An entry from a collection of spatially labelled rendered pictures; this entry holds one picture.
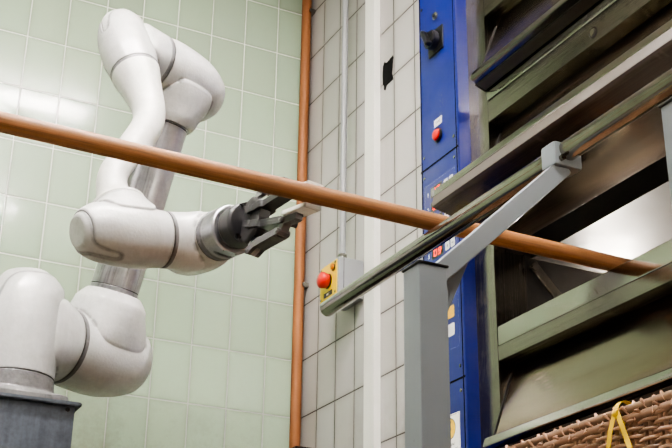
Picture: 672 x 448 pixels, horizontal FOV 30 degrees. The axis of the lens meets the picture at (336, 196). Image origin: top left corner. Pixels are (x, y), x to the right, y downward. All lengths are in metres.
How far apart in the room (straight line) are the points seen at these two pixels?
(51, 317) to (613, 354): 1.05
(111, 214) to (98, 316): 0.46
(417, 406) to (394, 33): 1.81
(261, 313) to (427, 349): 1.80
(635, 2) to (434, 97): 0.65
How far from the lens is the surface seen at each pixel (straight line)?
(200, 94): 2.69
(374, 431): 2.82
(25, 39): 3.35
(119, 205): 2.16
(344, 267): 3.00
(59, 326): 2.47
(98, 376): 2.55
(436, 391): 1.48
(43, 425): 2.37
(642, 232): 2.49
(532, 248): 2.15
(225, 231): 2.12
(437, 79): 2.83
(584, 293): 2.26
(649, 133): 2.18
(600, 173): 2.29
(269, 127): 3.48
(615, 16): 2.37
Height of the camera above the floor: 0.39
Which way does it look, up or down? 25 degrees up
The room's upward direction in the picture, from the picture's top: 1 degrees clockwise
